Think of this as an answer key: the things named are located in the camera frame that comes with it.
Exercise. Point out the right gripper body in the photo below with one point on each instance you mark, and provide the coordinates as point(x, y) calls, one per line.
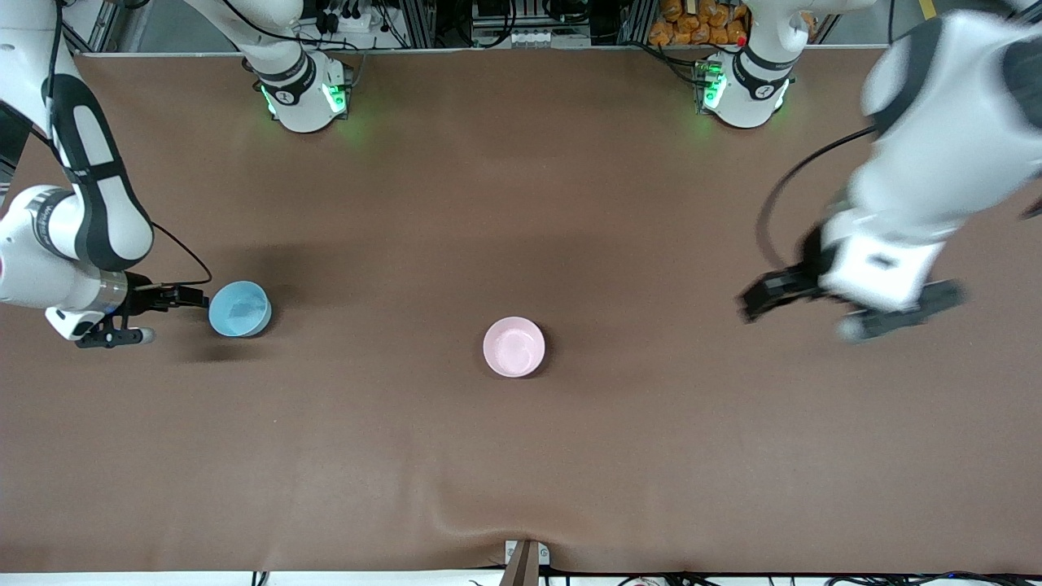
point(141, 299)

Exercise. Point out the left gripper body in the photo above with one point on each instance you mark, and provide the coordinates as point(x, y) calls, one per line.
point(808, 262)

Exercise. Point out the blue bowl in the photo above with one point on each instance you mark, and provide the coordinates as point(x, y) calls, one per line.
point(239, 309)

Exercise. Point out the pink bowl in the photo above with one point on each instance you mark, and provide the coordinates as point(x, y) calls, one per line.
point(514, 347)

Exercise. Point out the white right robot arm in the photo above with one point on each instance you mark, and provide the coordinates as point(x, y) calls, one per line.
point(98, 203)

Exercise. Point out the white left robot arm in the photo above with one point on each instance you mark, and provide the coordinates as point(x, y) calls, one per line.
point(936, 122)

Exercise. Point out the brown table mat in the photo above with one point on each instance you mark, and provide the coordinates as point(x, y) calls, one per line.
point(521, 203)

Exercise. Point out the orange packaged goods pile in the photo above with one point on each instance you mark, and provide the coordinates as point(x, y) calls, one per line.
point(692, 20)

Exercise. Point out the white power strip with plugs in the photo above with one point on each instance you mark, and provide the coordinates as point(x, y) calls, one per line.
point(350, 16)

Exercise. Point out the white terminal block strip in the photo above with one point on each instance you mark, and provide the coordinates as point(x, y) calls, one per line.
point(533, 37)

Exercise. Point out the aluminium frame profile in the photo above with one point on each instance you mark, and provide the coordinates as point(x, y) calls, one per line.
point(94, 28)

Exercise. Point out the grey metal bracket post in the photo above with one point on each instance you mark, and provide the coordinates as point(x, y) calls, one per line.
point(526, 563)

